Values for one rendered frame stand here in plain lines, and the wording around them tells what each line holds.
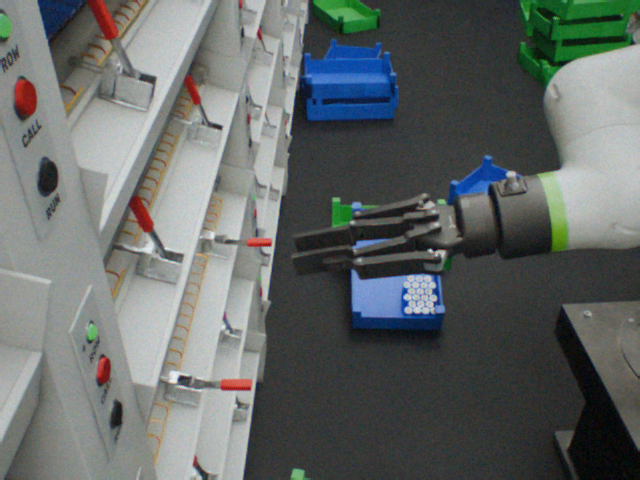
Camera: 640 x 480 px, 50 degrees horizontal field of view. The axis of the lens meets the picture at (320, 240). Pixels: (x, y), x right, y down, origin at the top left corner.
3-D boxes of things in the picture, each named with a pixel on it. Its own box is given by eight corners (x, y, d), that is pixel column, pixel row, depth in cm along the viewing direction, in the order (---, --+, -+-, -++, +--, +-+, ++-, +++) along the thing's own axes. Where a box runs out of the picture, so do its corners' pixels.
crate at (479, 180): (577, 215, 189) (584, 191, 184) (544, 249, 177) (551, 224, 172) (483, 177, 205) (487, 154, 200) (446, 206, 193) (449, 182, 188)
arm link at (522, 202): (553, 274, 78) (534, 227, 86) (551, 191, 71) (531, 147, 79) (500, 282, 79) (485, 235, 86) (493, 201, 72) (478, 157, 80)
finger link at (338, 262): (367, 259, 80) (368, 276, 78) (325, 266, 81) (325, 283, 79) (364, 250, 80) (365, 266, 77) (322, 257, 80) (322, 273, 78)
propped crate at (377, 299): (440, 330, 154) (445, 313, 147) (351, 328, 154) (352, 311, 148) (431, 222, 171) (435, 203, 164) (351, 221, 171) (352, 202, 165)
